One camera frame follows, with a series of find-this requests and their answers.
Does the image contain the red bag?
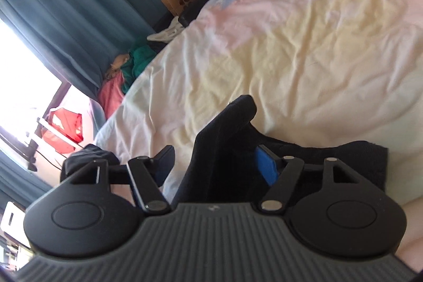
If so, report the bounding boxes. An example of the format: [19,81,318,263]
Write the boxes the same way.
[42,108,83,154]

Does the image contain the pastel bed duvet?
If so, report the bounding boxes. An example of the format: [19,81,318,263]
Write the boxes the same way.
[93,0,423,206]

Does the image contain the teal curtain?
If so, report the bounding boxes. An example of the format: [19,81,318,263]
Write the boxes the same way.
[0,0,194,101]

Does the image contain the pink cloth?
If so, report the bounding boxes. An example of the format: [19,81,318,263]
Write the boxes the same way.
[98,74,127,120]

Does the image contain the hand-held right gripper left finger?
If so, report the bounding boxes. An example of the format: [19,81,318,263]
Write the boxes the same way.
[71,145,176,214]

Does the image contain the tan plush toy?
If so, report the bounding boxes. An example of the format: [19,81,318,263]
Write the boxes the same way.
[104,53,130,79]

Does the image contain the black garment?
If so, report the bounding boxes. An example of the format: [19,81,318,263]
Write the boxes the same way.
[171,95,389,207]

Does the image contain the green cloth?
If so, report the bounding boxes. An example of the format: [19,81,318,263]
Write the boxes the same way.
[120,38,159,94]

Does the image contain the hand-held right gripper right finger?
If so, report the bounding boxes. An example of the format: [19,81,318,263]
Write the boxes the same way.
[255,144,364,213]

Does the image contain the white cloth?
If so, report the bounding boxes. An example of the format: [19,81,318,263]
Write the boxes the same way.
[147,18,184,42]

